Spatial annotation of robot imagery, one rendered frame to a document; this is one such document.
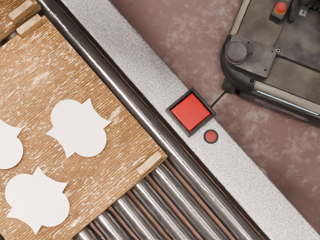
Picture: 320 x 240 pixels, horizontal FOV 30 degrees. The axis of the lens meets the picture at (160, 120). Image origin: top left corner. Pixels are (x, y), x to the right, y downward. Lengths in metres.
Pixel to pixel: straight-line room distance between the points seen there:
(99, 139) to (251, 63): 0.90
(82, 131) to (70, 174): 0.09
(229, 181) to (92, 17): 0.46
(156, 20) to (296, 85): 0.63
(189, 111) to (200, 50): 1.07
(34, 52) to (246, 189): 0.53
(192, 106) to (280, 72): 0.84
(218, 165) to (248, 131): 0.99
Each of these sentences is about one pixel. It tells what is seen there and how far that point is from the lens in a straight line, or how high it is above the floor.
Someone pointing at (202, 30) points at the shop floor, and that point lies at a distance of 2.33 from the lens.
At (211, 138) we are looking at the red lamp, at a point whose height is 0.92.
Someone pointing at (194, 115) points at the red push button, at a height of 0.93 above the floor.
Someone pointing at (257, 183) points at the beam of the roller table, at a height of 0.92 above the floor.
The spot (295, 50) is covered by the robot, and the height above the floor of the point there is 0.26.
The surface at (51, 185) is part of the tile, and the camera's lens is 1.21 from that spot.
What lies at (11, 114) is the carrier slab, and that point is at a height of 0.94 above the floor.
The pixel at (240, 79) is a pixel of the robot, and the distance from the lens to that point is 2.02.
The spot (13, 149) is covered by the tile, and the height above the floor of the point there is 0.95.
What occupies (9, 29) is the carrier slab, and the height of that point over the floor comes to 0.94.
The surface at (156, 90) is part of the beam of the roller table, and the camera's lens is 1.27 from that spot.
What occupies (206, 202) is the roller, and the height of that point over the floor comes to 0.91.
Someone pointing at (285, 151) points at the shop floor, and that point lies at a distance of 2.23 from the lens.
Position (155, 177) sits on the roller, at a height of 0.91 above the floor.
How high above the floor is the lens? 2.12
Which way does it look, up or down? 75 degrees down
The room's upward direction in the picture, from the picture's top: 4 degrees clockwise
